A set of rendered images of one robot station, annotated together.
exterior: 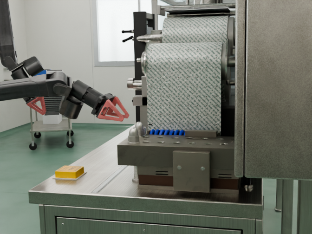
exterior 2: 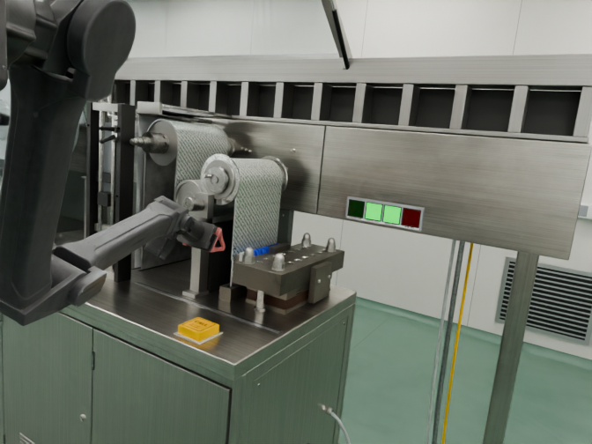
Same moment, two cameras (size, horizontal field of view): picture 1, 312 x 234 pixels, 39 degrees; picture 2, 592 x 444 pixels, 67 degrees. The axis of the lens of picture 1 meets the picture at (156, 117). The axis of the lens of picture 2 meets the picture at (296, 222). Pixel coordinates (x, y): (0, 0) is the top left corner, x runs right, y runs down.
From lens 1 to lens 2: 1.48 m
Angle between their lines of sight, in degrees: 72
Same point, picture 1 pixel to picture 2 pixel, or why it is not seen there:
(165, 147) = (307, 266)
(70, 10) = not seen: outside the picture
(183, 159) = (321, 272)
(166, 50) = (247, 167)
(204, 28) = (211, 137)
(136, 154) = (291, 280)
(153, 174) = (295, 295)
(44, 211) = (245, 381)
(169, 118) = (247, 238)
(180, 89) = (257, 207)
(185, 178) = (320, 289)
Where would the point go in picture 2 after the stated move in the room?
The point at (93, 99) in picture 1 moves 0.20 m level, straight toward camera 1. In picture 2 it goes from (199, 229) to (277, 239)
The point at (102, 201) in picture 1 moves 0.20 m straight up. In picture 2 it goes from (290, 337) to (297, 262)
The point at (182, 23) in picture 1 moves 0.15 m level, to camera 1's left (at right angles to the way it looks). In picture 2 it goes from (191, 129) to (164, 127)
